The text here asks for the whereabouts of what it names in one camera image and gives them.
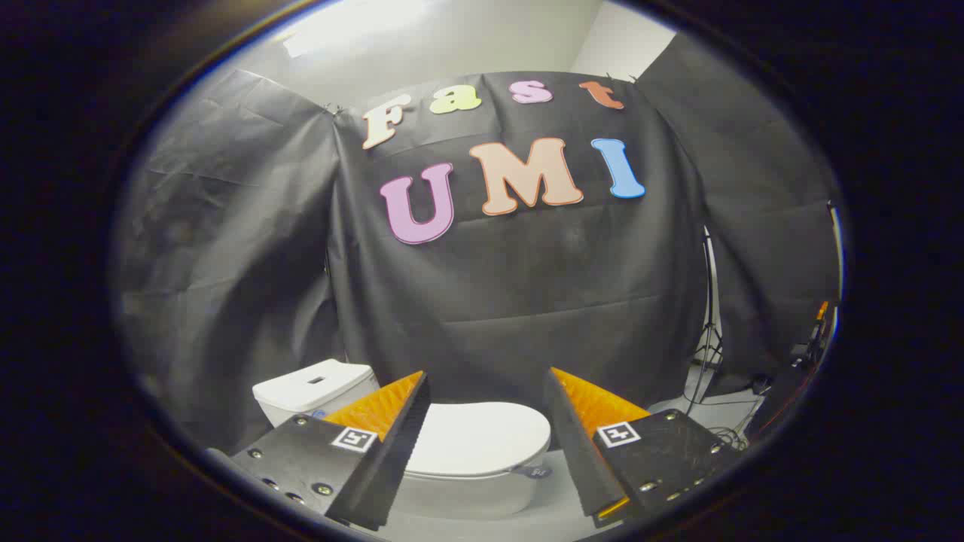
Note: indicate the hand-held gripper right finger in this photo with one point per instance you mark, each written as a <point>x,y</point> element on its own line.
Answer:
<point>576,444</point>

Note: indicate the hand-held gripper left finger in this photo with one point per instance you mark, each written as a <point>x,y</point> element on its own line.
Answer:
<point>398,444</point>

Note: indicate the white toilet lid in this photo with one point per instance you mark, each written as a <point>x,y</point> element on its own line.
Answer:
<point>482,436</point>

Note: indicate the white toilet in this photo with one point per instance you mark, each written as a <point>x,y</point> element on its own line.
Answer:
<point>301,391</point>

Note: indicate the black backdrop cloth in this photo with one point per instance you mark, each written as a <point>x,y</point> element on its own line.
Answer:
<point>527,301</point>

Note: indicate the light stand tripod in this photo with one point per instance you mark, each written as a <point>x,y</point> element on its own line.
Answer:
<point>709,331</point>

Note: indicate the dark equipment with orange part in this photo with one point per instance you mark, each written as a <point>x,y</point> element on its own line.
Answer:
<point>783,391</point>

